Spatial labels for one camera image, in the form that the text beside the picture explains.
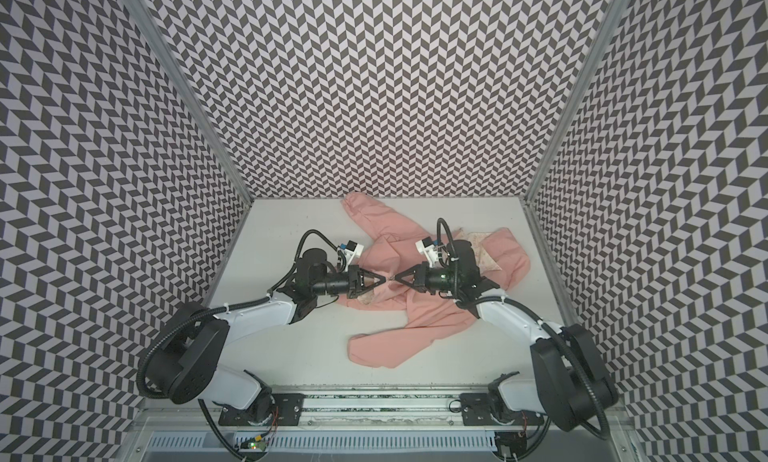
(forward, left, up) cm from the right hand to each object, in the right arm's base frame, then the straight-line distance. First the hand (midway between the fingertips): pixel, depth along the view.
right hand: (399, 278), depth 77 cm
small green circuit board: (-34, +32, -13) cm, 49 cm away
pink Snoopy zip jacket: (+19, +3, -13) cm, 23 cm away
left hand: (-1, +4, +1) cm, 5 cm away
